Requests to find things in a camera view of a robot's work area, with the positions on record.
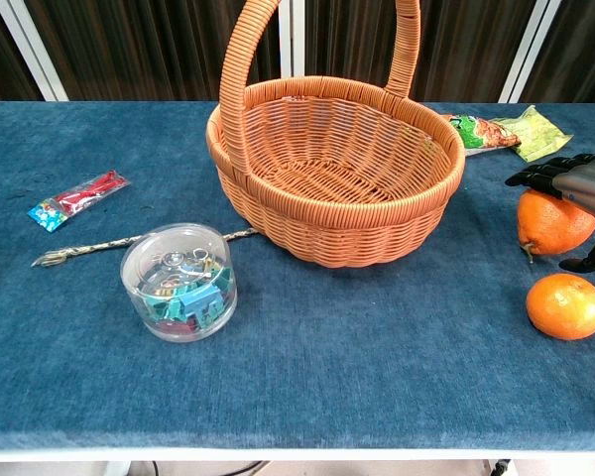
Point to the light green snack packet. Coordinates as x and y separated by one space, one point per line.
538 133

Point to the red items in plastic bag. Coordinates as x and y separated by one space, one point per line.
77 199

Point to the blue tablecloth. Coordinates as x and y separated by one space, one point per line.
297 357

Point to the round flat orange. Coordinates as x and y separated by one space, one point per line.
566 306

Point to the large orange with stem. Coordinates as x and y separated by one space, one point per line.
550 223

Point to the green and brown snack packet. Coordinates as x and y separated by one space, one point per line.
481 131

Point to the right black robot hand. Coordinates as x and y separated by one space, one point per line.
582 181

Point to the orange wicker basket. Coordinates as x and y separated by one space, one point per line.
337 168

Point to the clear tub of binder clips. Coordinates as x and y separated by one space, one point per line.
179 282

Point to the white table leg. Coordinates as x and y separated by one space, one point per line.
114 468

